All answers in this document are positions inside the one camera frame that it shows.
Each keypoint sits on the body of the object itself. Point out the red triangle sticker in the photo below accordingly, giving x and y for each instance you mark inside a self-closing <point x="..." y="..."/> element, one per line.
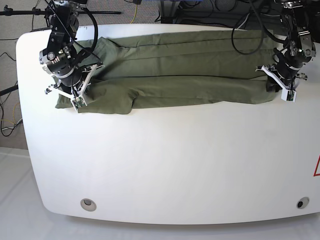
<point x="317" y="168"/>

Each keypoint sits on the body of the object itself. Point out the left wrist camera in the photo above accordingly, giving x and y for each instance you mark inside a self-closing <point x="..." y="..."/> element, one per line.
<point x="288" y="95"/>

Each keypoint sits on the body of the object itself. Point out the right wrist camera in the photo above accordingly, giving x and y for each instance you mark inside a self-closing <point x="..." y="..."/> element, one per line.
<point x="78" y="102"/>

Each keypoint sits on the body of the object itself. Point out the left table cable grommet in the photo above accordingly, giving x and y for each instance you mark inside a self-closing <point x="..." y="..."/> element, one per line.
<point x="88" y="205"/>

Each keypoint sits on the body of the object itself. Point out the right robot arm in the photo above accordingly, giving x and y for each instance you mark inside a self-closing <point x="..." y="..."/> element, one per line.
<point x="70" y="64"/>

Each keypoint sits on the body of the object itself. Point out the table cable grommet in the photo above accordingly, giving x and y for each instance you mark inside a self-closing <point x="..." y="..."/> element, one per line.
<point x="88" y="205"/>
<point x="303" y="202"/>

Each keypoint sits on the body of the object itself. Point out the olive green T-shirt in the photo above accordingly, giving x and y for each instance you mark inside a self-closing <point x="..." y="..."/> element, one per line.
<point x="180" y="69"/>

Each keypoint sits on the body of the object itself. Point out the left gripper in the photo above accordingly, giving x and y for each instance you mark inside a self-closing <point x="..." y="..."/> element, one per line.
<point x="279" y="78"/>

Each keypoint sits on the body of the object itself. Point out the right table cable grommet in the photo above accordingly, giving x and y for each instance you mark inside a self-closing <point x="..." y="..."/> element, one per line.
<point x="303" y="202"/>

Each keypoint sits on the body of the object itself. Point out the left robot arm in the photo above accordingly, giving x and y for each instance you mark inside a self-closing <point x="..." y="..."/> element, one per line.
<point x="302" y="19"/>

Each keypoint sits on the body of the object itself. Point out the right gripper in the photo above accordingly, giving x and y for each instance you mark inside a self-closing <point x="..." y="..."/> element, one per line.
<point x="74" y="84"/>

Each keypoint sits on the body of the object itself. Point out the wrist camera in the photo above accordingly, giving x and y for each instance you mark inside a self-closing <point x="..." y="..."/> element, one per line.
<point x="78" y="102"/>
<point x="288" y="95"/>

